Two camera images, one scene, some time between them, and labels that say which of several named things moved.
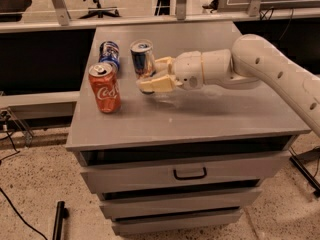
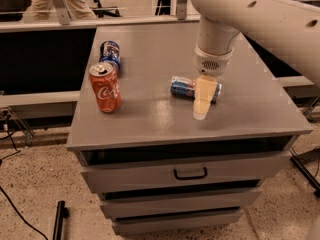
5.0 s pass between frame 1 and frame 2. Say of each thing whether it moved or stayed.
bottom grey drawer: stayed
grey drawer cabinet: stayed
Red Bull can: moved
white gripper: moved
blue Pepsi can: stayed
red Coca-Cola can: stayed
